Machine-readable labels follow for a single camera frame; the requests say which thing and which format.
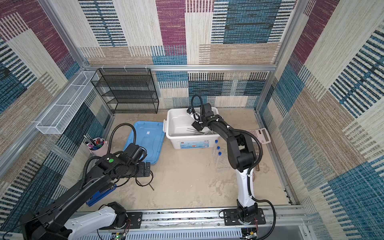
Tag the blue plastic box lid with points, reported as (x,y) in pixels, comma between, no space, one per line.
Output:
(150,136)

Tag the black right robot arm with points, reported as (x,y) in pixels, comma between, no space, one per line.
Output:
(244,153)

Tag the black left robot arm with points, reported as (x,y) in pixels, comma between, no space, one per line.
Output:
(56,222)

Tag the blue black device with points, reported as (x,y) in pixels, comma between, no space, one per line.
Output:
(101,194)

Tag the white mesh wall basket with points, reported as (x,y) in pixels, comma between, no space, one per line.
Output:
(59,116)

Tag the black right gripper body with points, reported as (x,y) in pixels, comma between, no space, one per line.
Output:
(200,124)

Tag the aluminium front rail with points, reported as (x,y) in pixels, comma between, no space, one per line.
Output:
(282,223)

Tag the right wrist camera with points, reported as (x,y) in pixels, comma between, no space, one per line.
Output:
(192,113)

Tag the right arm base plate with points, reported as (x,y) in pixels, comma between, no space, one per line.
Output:
(233,217)

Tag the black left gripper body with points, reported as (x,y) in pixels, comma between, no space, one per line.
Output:
(139,169)

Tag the black wire shelf rack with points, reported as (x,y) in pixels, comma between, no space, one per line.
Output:
(129,90)

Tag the clear test tube rack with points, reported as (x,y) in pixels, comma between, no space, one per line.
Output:
(224,162)

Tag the white plastic storage box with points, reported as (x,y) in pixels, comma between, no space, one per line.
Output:
(175,128)

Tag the pink calculator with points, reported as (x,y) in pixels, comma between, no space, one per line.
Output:
(262,135)

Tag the metal tweezers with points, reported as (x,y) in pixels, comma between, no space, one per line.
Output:
(195,131)

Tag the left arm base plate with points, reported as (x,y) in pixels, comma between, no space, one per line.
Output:
(132,220)

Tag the pink pen cup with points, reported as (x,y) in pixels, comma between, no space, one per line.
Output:
(97,146)

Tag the blue-capped test tube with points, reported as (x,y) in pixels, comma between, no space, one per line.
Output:
(218,159)
(215,144)
(218,149)

